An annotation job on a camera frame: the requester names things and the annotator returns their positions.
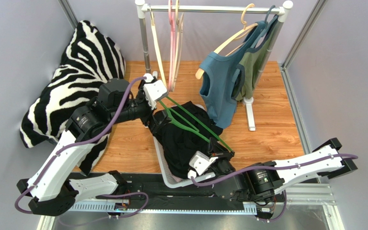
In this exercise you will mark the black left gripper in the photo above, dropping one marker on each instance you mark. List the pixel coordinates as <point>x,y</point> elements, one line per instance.
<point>148,119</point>

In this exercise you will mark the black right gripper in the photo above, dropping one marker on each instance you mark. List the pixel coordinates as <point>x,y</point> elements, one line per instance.
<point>215,153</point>

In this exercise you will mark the green hanger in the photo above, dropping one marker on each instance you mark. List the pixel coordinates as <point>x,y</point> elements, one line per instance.
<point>191,128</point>

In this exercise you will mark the pink lilac tank top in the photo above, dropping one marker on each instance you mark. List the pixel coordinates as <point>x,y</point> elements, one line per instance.
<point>175,178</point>

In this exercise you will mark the cream white hanger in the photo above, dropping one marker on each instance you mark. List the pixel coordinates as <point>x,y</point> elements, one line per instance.
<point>157,48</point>

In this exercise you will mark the beige hanger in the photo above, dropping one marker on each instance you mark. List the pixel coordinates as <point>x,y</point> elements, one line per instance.
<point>179,21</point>

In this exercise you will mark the pink plastic hanger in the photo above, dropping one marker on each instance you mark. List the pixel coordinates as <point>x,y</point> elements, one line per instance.
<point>171,15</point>

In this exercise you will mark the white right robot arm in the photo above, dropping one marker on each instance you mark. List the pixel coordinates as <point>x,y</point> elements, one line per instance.
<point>283,175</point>

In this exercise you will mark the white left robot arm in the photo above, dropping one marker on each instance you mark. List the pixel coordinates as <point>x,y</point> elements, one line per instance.
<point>52,192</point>

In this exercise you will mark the blue ribbed tank top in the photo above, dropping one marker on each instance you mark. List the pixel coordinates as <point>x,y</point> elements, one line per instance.
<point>217,86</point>

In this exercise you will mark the olive green tank top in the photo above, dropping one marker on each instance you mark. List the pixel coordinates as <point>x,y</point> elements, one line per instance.
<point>246,72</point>

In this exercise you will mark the wooden hanger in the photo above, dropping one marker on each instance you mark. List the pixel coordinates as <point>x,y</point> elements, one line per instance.
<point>237,36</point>

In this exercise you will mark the blue grey hanger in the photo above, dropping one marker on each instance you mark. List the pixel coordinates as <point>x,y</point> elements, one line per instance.
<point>263,31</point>

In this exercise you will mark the white plastic laundry basket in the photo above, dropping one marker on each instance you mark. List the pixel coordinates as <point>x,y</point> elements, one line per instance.
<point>202,130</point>

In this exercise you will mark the zebra striped pillow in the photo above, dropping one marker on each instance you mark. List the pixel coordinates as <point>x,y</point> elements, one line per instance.
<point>88,61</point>

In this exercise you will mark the white metal clothes rack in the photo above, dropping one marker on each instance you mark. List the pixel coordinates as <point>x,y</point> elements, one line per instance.
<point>282,12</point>

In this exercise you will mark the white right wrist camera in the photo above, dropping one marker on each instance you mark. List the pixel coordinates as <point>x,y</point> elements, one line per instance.
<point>199,164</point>

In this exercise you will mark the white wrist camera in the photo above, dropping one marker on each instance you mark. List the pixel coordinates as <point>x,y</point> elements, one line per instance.
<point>154,90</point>
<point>199,164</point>

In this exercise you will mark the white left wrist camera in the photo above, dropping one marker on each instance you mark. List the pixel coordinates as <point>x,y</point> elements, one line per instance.
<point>154,90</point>

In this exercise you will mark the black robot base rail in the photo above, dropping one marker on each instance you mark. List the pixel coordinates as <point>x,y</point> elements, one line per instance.
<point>150,188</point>

